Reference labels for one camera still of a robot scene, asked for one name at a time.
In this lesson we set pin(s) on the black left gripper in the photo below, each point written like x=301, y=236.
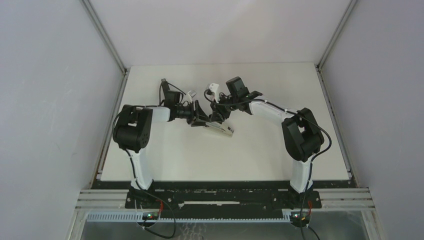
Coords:
x=199, y=114

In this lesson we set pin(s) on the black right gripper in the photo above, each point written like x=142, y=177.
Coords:
x=218, y=114

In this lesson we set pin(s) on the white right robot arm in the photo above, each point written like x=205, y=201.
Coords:
x=302, y=135

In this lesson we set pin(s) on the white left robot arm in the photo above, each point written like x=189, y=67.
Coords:
x=132, y=129

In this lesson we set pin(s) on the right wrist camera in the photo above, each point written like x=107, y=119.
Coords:
x=212, y=92

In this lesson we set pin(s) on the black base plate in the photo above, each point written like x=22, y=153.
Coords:
x=217, y=198

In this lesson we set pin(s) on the aluminium frame rail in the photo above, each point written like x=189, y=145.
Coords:
x=117, y=96

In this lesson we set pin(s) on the white cable duct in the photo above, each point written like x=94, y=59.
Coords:
x=133, y=217

